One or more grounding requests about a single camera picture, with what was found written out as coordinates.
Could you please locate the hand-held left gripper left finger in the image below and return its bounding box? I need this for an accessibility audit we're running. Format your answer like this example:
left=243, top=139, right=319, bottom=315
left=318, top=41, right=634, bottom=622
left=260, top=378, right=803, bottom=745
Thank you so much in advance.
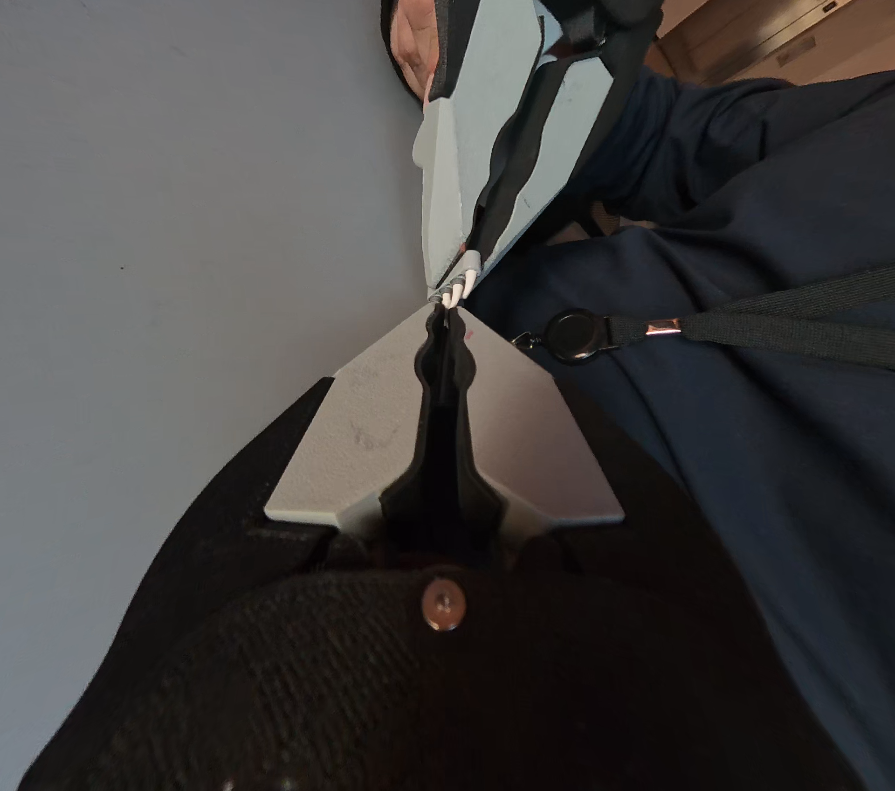
left=264, top=303, right=448, bottom=536

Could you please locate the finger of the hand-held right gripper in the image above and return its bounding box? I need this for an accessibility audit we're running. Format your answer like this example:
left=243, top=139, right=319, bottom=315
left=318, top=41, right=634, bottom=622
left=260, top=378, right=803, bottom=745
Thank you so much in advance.
left=413, top=0, right=546, bottom=290
left=465, top=55, right=616, bottom=271

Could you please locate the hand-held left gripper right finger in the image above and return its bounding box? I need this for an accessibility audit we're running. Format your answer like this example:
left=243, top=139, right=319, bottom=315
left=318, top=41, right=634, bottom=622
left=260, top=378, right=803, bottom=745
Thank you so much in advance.
left=451, top=307, right=627, bottom=539

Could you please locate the grey lego beam with teeth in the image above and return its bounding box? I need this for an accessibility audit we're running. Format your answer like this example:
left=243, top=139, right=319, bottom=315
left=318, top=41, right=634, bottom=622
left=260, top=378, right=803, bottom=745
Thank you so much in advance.
left=428, top=249, right=483, bottom=309

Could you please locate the person's right forearm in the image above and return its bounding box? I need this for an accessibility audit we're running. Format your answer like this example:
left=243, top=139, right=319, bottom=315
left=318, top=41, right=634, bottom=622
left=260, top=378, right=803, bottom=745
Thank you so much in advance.
left=559, top=67, right=791, bottom=239

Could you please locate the person's right hand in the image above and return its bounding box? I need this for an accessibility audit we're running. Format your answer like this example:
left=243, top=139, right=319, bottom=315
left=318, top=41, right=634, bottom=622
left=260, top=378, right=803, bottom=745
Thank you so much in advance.
left=388, top=0, right=445, bottom=106

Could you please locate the black badge reel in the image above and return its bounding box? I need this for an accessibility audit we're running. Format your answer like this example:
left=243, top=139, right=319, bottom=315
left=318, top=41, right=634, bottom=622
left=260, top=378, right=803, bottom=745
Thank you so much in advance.
left=510, top=310, right=616, bottom=365

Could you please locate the person in navy clothing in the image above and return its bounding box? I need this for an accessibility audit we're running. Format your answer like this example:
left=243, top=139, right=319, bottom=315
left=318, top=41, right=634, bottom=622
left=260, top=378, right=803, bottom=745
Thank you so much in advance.
left=465, top=70, right=895, bottom=791

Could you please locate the black lanyard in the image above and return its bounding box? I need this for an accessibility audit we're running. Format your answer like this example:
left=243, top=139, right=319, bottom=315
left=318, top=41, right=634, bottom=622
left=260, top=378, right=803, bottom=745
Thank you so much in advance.
left=608, top=266, right=895, bottom=372

